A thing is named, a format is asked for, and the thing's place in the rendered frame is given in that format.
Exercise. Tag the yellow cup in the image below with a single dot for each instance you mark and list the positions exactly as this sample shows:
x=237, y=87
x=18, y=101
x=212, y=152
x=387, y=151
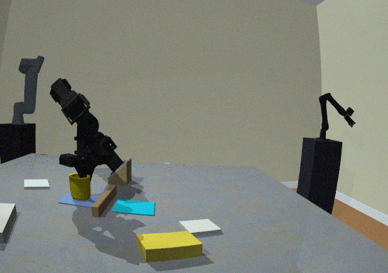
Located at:
x=79, y=187

